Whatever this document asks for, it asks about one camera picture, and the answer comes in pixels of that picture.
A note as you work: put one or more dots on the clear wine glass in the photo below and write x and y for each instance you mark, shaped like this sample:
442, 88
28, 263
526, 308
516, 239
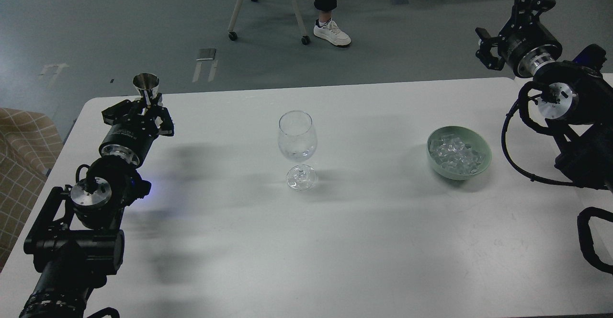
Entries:
297, 141

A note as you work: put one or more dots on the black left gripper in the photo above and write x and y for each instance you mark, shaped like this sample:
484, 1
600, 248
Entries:
131, 135

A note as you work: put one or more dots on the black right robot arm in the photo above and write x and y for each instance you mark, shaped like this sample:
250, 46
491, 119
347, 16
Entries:
567, 100

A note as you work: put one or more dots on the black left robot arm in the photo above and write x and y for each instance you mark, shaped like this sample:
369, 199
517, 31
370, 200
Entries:
76, 240

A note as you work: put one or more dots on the white sneaker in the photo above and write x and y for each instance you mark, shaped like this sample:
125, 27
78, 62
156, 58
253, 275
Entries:
331, 32

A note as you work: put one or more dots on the green bowl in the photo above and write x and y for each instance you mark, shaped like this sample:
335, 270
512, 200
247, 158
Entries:
473, 137

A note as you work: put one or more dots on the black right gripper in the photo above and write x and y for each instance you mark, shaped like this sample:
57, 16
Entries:
522, 38

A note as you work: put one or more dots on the grey floor tape patch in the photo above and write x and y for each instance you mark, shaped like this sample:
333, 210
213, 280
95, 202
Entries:
206, 54

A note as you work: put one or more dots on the clear ice cubes pile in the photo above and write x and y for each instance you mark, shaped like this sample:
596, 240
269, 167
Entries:
454, 155

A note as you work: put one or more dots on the steel cocktail jigger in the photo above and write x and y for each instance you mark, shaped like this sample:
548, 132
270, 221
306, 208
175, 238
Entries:
147, 85

